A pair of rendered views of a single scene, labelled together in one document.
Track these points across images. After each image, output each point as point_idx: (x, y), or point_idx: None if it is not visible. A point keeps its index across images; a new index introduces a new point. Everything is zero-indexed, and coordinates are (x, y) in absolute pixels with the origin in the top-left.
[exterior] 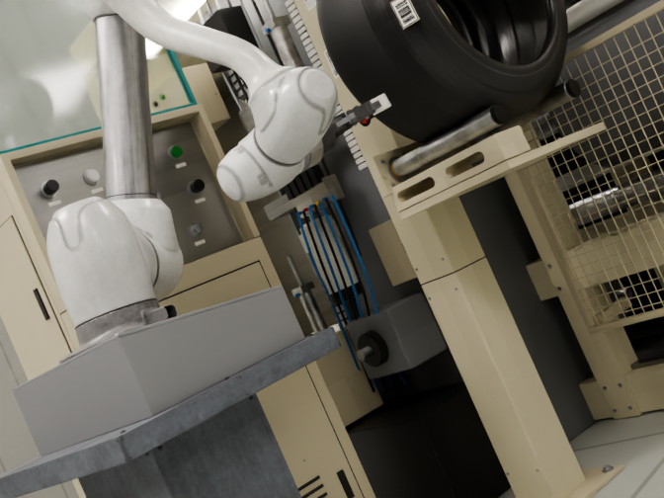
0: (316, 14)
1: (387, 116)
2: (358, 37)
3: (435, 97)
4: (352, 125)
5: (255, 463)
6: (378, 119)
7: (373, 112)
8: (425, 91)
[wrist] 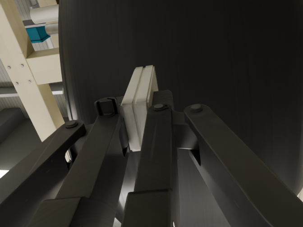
0: None
1: (252, 16)
2: (196, 186)
3: (115, 17)
4: (191, 123)
5: None
6: (286, 15)
7: (53, 132)
8: (121, 39)
